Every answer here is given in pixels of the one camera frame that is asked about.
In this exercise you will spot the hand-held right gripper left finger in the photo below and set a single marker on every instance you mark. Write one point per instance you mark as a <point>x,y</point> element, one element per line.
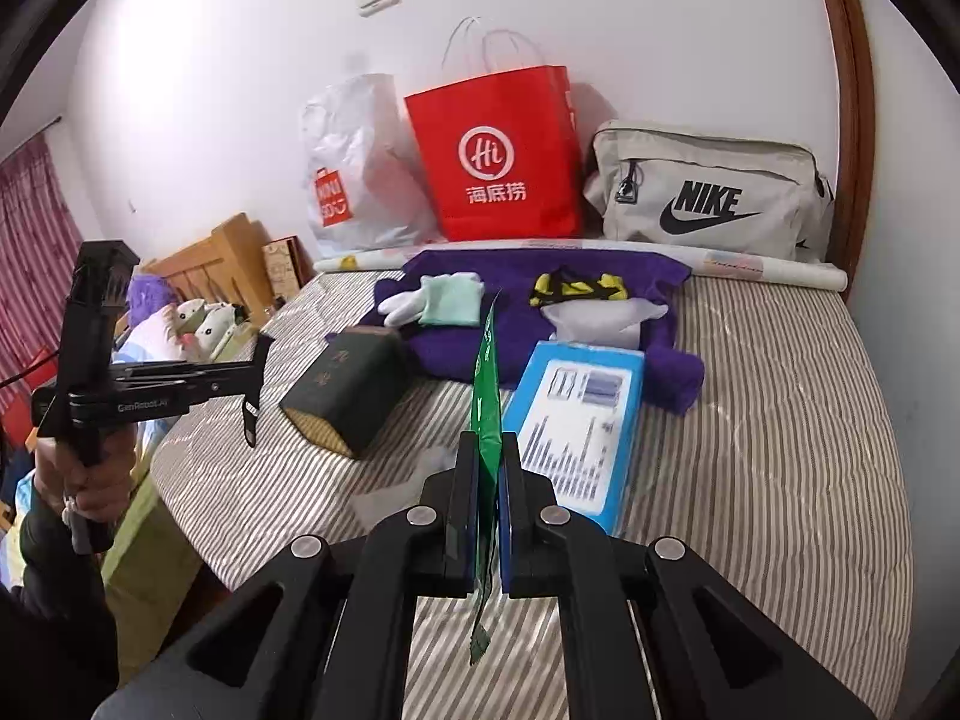
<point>469,510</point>

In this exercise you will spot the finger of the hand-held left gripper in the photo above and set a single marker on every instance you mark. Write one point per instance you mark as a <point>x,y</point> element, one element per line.
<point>250,424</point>
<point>264,360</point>

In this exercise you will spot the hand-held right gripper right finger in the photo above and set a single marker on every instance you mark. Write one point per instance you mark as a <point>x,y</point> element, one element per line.
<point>508,510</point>

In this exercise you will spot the clear plastic bag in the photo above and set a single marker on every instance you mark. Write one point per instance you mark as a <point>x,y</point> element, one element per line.
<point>405,491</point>

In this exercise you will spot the green foil packet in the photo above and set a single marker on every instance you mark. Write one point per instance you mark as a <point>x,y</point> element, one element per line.
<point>487,405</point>

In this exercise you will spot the blue printed box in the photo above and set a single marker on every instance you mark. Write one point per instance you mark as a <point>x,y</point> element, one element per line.
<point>577,420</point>

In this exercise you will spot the yellow and black cloth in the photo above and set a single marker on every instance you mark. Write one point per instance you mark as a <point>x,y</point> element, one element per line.
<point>577,286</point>

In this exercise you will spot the person's left forearm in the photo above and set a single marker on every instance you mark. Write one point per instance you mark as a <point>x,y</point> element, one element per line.
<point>52,615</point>

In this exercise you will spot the person's left hand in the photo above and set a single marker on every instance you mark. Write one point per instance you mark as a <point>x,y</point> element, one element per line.
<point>97,487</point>

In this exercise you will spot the white spotted plush toy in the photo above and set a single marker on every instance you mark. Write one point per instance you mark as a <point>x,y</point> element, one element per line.
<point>214,326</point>

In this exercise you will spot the purple plush toy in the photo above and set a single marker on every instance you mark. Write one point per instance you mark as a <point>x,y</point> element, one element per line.
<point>146,300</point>

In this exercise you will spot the black rectangular box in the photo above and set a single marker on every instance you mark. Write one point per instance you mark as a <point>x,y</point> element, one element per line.
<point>345,397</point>

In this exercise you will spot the brown printed cardboard box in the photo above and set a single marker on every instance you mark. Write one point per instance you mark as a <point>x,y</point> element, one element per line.
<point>289,266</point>

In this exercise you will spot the red patterned curtain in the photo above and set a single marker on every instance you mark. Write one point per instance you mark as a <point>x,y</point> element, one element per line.
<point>34,262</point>

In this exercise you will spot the wooden headboard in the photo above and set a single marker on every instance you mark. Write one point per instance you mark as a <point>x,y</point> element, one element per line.
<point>210,262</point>

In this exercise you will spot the white glove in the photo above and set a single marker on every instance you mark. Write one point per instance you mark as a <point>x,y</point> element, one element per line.
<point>401,306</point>

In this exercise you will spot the purple towel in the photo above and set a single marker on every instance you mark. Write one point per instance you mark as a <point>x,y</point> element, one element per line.
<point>450,360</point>

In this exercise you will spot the mint green cloth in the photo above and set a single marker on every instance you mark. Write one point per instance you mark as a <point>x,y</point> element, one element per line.
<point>450,304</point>

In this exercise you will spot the white crinkled plastic packet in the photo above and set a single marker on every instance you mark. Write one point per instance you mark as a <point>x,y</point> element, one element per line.
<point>600,322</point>

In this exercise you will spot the white plastic shopping bag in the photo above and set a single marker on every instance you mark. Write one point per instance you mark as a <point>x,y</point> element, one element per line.
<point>360,150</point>

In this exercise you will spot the grey striped mattress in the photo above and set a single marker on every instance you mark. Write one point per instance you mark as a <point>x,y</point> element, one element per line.
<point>787,427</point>

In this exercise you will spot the red paper bag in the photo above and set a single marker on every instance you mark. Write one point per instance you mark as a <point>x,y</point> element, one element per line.
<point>495,165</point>

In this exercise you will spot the white printed paper roll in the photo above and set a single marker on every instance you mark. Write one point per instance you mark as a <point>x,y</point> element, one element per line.
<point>787,270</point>

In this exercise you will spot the grey bag with black logo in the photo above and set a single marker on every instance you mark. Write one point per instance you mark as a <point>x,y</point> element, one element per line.
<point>705,195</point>

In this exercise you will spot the brown wooden bed frame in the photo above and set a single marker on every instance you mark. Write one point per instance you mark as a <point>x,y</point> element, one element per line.
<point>851,127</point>

